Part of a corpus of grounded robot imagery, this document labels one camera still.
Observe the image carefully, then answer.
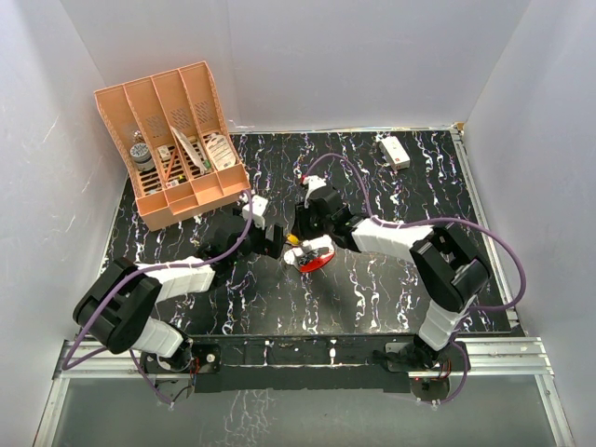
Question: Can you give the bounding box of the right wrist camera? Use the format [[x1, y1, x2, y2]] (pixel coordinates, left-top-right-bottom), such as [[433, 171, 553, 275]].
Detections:
[[300, 175, 327, 209]]

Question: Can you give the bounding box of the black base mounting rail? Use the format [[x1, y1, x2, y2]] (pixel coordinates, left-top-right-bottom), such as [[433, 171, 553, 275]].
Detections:
[[139, 333, 462, 395]]

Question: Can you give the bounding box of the small white card box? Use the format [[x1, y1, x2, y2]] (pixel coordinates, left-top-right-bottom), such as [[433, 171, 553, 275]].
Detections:
[[157, 145, 171, 162]]

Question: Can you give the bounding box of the aluminium frame rail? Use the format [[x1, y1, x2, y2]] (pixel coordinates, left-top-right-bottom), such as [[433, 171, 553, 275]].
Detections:
[[451, 125, 518, 308]]

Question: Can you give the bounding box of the peach plastic desk organizer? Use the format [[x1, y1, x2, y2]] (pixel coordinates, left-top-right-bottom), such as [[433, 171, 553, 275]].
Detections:
[[94, 61, 251, 231]]

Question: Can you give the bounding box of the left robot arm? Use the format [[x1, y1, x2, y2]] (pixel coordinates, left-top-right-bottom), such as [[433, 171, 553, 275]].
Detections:
[[73, 216, 285, 372]]

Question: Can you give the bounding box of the grey round jar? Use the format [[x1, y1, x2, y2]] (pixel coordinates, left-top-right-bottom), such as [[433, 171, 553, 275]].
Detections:
[[129, 142, 155, 172]]

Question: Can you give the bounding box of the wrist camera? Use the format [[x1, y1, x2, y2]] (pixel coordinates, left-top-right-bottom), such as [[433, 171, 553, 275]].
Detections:
[[241, 195, 269, 230], [300, 175, 327, 209]]

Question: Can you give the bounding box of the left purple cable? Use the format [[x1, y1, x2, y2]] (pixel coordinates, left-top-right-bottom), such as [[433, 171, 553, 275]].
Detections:
[[61, 191, 254, 407]]

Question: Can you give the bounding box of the orange pencil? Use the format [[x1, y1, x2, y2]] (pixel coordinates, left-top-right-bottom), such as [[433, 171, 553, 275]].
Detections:
[[165, 148, 179, 183]]

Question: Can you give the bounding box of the white labelled pouch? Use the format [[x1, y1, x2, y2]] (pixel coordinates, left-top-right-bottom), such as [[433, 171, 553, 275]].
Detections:
[[205, 133, 238, 171]]

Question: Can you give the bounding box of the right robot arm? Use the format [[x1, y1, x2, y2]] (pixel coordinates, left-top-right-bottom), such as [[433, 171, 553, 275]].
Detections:
[[291, 176, 492, 370]]

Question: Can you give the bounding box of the red black keyring holder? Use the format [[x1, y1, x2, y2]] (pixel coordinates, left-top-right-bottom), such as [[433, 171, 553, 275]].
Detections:
[[283, 235, 335, 274]]

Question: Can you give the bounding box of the white paper packet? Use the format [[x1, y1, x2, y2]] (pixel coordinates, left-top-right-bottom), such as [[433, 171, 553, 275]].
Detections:
[[170, 126, 209, 175]]

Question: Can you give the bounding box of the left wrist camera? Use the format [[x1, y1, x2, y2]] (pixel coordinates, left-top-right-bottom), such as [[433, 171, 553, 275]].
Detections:
[[241, 195, 269, 230]]

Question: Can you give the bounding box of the key with yellow tag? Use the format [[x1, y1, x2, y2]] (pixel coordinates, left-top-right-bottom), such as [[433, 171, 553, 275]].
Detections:
[[287, 234, 301, 246]]

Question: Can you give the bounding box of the white box red label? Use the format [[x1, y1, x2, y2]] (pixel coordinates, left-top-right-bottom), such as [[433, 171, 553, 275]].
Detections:
[[379, 136, 411, 170]]

